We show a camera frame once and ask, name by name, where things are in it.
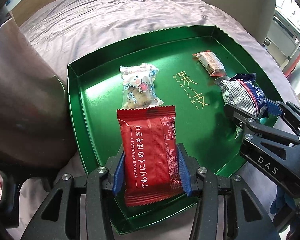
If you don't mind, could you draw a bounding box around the blue grey snack packet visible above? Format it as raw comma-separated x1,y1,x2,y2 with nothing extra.
214,73,267,118

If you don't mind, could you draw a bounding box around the red Japanese snack packet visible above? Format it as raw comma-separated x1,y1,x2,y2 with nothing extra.
117,106,183,207

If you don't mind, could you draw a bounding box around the white cartoon candy packet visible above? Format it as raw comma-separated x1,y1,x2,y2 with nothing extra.
120,63,164,109

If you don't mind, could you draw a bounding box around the green metal tray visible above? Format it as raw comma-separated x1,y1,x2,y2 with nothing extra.
67,24,285,235

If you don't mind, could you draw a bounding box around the white desk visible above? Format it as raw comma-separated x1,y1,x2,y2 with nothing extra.
265,9,300,72

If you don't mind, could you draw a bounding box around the black and pink kettle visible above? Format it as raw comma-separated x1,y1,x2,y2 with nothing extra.
0,7,76,228

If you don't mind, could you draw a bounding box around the beige office chair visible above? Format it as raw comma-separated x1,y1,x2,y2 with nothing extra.
202,0,276,44

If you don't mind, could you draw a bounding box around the purple bed sheet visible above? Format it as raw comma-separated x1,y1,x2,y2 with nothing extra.
7,0,299,239

